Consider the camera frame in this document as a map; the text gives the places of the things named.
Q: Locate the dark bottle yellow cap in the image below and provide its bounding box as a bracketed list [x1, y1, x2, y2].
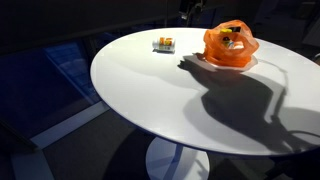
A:
[219, 28, 234, 47]

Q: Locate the white table pedestal base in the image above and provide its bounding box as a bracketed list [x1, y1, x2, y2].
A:
[145, 136, 211, 180]

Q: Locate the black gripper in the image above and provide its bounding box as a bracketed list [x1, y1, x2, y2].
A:
[179, 0, 205, 20]

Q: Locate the orange plastic bag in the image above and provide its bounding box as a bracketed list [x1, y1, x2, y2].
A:
[202, 19, 260, 68]

